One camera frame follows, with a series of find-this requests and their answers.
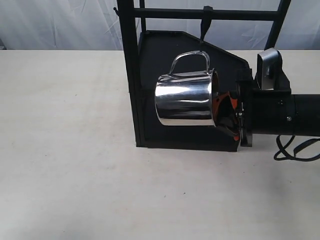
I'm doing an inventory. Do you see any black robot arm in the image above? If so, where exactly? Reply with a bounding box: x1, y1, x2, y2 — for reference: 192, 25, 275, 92
211, 69, 320, 147

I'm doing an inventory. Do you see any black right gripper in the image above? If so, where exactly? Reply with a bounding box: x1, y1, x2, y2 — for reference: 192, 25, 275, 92
215, 68, 254, 147

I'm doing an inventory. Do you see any black metal shelf rack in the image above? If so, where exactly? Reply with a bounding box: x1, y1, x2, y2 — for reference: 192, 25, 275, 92
114, 0, 290, 152

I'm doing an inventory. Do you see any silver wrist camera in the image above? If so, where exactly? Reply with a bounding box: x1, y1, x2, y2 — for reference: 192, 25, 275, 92
255, 47, 282, 90

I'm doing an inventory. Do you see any black cable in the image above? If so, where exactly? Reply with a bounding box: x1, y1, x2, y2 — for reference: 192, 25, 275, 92
273, 134, 320, 162

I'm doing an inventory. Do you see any stainless steel mug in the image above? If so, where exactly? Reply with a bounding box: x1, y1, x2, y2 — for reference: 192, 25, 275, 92
154, 50, 219, 127

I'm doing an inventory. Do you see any white backdrop cloth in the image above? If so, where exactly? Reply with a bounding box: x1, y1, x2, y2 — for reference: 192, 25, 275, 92
0, 0, 320, 50

